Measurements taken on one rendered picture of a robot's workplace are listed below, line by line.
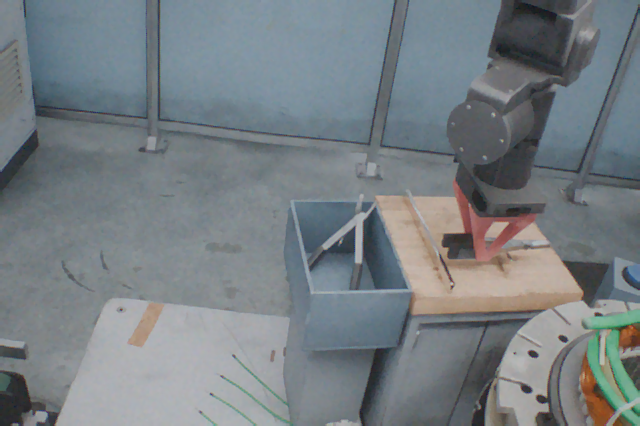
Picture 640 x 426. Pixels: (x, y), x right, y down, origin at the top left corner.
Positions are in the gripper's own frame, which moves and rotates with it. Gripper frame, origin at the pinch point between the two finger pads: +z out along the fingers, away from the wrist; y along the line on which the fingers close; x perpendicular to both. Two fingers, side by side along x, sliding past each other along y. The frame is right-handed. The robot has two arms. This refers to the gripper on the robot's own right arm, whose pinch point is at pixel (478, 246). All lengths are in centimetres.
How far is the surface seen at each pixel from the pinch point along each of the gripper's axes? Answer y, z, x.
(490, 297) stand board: 5.1, 2.9, 0.1
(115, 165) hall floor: -198, 107, -62
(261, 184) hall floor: -183, 109, 1
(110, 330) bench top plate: -20, 30, -43
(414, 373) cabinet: 4.0, 15.5, -5.5
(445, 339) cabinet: 4.0, 10.0, -3.0
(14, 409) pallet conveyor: -10, 36, -56
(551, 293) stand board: 5.1, 2.9, 7.5
